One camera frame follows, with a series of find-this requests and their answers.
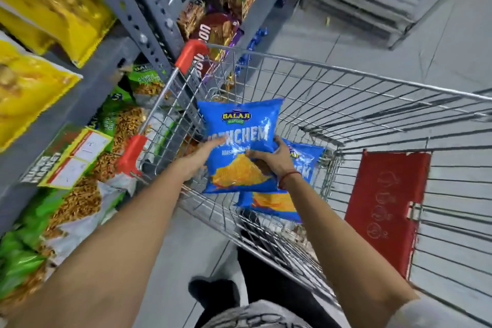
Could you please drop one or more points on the yellow shelf price label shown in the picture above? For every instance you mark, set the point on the yellow shelf price label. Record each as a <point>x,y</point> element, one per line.
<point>77,160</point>

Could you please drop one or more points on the person's left forearm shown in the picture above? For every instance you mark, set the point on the person's left forearm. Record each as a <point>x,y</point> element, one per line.
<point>115,247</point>

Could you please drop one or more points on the person's black trousers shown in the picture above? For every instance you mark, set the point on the person's black trousers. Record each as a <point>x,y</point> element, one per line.
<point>276,277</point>

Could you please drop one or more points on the red plastic cart seat flap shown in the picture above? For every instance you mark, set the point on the red plastic cart seat flap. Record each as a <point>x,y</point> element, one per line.
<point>384,204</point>

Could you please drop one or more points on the blue candy packets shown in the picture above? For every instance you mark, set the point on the blue candy packets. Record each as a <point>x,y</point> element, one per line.
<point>251,45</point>

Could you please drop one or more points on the person's right thumb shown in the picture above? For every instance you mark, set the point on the person's right thumb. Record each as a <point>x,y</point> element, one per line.
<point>256,154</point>

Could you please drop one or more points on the person's left hand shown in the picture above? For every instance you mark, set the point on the person's left hand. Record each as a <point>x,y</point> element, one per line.
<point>192,164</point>

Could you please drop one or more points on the blue snack packet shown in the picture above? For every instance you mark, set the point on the blue snack packet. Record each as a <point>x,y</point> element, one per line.
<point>303,158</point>
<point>238,128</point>

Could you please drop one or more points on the person's grey shirt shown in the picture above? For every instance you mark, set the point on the person's grey shirt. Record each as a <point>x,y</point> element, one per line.
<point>253,316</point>

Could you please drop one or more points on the maroon snack packet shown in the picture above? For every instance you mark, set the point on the maroon snack packet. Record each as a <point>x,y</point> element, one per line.
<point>215,31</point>

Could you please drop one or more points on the pile of green snack packets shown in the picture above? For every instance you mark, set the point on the pile of green snack packets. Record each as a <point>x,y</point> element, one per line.
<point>77,204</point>

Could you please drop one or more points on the person's right hand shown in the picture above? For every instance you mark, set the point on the person's right hand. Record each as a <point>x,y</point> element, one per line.
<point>278,164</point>

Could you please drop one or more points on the person's left thumb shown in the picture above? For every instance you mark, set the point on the person's left thumb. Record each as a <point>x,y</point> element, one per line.
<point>216,143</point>

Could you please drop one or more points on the person's right forearm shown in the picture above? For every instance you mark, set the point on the person's right forearm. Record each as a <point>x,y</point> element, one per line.
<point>338,251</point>

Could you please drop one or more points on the person's black shoe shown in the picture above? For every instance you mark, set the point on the person's black shoe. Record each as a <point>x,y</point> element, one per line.
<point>215,293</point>

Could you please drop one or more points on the grey metal shelf rack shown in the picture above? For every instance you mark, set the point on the grey metal shelf rack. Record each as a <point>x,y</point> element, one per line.
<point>100,70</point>

